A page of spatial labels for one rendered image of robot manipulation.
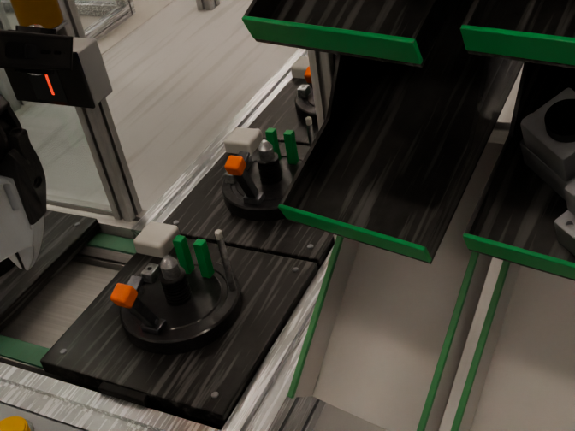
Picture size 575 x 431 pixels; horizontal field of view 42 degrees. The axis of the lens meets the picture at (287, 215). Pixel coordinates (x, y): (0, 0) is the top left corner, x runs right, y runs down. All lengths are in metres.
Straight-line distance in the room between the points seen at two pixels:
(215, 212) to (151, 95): 0.65
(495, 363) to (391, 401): 0.10
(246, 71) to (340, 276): 0.99
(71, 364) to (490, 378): 0.45
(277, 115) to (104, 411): 0.59
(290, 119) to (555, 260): 0.74
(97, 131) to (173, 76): 0.71
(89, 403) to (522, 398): 0.44
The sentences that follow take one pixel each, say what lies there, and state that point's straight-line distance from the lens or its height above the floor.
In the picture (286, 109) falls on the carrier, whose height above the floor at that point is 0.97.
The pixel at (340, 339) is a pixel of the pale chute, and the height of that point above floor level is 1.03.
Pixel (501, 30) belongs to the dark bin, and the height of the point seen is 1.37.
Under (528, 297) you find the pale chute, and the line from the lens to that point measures 0.70.
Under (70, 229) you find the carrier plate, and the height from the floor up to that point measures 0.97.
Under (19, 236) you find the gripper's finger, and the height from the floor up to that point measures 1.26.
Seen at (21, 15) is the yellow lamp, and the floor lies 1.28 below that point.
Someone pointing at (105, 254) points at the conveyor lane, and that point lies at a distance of 1.08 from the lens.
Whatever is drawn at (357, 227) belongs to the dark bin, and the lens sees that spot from 0.57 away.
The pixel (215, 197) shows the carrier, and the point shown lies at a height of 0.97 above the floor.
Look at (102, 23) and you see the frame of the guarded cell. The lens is 2.01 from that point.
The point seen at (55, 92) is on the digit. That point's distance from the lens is 0.95.
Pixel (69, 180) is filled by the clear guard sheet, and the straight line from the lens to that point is 1.13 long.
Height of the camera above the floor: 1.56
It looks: 36 degrees down
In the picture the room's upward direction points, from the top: 10 degrees counter-clockwise
